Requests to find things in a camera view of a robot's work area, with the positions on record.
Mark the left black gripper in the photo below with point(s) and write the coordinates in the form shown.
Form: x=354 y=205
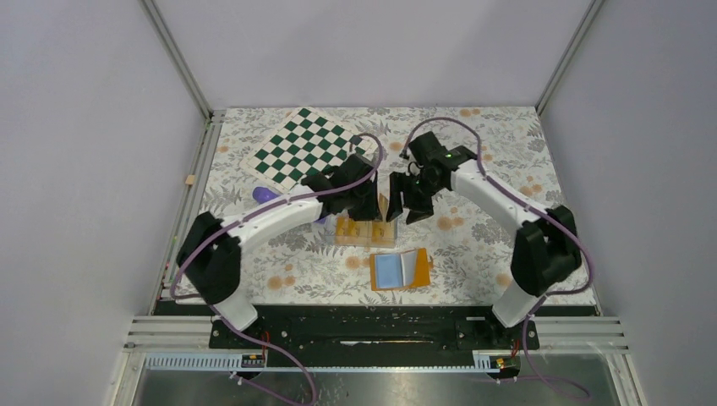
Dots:
x=371 y=213

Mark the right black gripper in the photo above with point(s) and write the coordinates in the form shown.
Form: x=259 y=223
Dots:
x=396 y=185

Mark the clear plastic card box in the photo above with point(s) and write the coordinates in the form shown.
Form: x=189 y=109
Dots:
x=371 y=234

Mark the orange card holder wallet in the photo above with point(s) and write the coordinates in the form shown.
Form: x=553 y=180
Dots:
x=400 y=271

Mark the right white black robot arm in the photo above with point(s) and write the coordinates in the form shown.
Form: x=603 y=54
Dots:
x=545 y=249

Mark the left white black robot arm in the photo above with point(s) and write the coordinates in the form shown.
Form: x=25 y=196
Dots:
x=213 y=250

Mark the green white chessboard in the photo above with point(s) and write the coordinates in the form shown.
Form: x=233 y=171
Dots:
x=307 y=141

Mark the purple marker pen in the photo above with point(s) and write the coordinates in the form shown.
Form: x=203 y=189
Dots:
x=263 y=195

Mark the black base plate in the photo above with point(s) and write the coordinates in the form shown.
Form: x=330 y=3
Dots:
x=352 y=336

